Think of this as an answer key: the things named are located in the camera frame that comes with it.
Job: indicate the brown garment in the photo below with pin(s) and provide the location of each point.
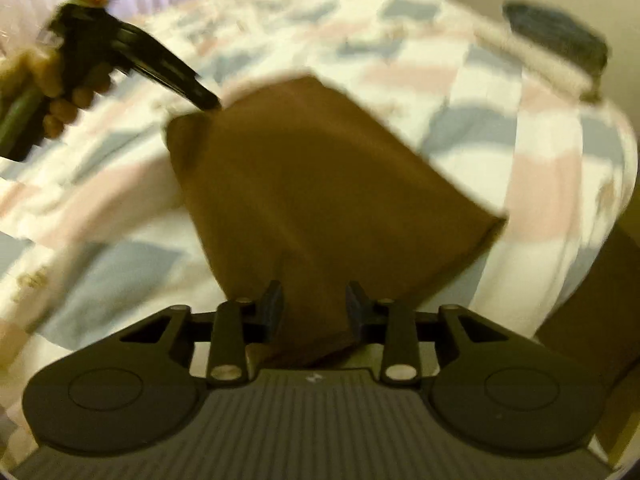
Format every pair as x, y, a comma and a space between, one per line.
310, 185

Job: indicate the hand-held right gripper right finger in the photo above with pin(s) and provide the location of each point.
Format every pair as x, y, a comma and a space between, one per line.
357, 310

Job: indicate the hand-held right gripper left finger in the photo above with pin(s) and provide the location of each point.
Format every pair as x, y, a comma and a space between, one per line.
272, 310

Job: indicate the person's left hand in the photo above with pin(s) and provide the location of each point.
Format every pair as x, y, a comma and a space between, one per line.
55, 122

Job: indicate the dark grey cloth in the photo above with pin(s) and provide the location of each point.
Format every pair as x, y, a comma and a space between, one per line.
550, 30

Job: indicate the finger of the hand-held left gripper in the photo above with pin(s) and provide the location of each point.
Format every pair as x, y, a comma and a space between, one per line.
145, 67
170, 62

